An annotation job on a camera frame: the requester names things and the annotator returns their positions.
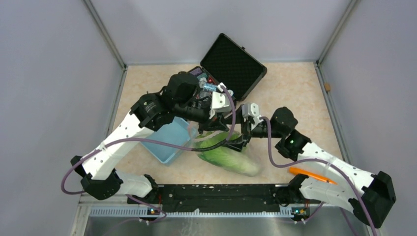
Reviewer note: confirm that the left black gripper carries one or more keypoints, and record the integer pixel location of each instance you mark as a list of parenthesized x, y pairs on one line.
[(218, 124)]

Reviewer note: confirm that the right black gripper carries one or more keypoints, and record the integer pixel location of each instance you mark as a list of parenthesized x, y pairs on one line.
[(247, 133)]

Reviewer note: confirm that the clear zip top bag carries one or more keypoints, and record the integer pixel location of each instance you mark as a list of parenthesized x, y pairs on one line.
[(228, 153)]

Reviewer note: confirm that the green napa cabbage toy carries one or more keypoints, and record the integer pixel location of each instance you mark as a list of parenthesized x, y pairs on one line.
[(228, 154)]

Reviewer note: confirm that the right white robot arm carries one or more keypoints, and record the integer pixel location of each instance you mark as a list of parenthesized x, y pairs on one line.
[(369, 196)]

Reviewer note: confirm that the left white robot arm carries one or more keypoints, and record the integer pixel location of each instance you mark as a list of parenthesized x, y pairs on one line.
[(152, 111)]

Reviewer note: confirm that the black poker chip case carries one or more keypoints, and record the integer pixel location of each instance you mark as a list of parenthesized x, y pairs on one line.
[(228, 63)]

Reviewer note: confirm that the orange marker pen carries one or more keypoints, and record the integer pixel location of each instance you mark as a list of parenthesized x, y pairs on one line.
[(296, 171)]

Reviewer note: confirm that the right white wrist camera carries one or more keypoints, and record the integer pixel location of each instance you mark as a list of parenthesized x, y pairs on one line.
[(250, 111)]

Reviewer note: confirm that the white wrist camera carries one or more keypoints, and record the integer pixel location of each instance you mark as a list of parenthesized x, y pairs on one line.
[(220, 103), (250, 111)]

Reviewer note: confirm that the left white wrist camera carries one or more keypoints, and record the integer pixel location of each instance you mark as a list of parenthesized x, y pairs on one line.
[(220, 103)]

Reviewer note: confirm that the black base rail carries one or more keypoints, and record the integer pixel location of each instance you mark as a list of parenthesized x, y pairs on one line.
[(224, 198)]

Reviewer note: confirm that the white cable duct strip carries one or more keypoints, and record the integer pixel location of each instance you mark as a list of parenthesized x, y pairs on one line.
[(143, 211)]

